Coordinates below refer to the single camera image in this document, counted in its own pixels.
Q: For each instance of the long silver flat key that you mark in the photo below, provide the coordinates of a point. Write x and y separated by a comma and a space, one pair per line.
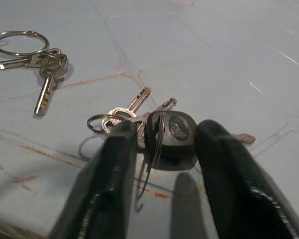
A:
10, 64

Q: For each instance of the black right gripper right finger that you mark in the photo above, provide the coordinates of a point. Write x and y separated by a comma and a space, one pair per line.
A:
239, 189

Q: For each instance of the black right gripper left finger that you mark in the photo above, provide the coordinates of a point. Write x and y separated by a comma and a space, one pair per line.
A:
102, 189

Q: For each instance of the silver key with oval head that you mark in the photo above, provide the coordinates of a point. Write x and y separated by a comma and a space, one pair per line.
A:
46, 94

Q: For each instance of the black plastic head car key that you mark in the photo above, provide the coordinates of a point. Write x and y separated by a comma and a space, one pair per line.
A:
177, 139

